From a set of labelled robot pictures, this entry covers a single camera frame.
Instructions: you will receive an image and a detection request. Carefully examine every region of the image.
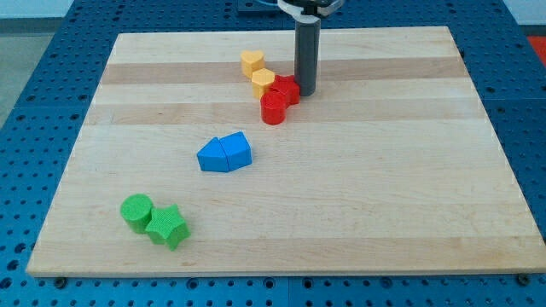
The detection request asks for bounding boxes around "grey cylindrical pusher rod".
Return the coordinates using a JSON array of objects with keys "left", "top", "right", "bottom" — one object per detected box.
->
[{"left": 294, "top": 19, "right": 321, "bottom": 96}]

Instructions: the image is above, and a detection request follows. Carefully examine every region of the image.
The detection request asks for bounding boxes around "white tool mount bracket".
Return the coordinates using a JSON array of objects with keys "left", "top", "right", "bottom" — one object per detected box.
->
[{"left": 277, "top": 0, "right": 344, "bottom": 23}]

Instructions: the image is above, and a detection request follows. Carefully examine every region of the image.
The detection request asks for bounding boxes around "yellow heart block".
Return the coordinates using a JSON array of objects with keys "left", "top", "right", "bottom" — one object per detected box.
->
[{"left": 240, "top": 50, "right": 265, "bottom": 78}]

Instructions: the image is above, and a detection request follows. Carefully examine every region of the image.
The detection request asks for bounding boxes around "yellow hexagon block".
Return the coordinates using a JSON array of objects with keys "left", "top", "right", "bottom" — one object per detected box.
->
[{"left": 251, "top": 68, "right": 276, "bottom": 99}]

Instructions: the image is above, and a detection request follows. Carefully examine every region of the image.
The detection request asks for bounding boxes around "red star block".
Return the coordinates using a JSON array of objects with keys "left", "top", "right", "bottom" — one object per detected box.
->
[{"left": 270, "top": 75, "right": 300, "bottom": 106}]

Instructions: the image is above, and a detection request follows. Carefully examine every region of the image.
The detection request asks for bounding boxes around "red cylinder block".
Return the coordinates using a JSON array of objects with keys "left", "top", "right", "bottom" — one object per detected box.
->
[{"left": 260, "top": 91, "right": 288, "bottom": 125}]

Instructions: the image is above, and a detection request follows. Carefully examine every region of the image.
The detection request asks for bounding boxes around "blue pentagon block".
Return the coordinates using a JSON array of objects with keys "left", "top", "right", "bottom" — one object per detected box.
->
[{"left": 219, "top": 131, "right": 253, "bottom": 171}]

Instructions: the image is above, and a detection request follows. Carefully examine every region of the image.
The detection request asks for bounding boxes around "blue triangle block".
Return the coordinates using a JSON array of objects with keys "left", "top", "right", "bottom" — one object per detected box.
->
[{"left": 196, "top": 137, "right": 229, "bottom": 172}]

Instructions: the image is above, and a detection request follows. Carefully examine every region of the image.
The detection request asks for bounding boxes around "light wooden board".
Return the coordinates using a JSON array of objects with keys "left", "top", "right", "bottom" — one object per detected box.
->
[{"left": 26, "top": 26, "right": 545, "bottom": 278}]

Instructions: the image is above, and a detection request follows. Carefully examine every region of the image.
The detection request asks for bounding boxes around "green star block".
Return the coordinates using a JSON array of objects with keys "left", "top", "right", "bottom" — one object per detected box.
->
[{"left": 145, "top": 204, "right": 191, "bottom": 251}]

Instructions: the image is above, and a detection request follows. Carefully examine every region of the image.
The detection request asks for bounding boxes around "green cylinder block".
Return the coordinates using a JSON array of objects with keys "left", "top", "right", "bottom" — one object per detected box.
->
[{"left": 120, "top": 194, "right": 154, "bottom": 234}]

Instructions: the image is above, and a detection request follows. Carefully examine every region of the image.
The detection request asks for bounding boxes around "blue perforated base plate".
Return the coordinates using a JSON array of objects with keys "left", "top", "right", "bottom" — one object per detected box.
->
[{"left": 1, "top": 1, "right": 545, "bottom": 306}]

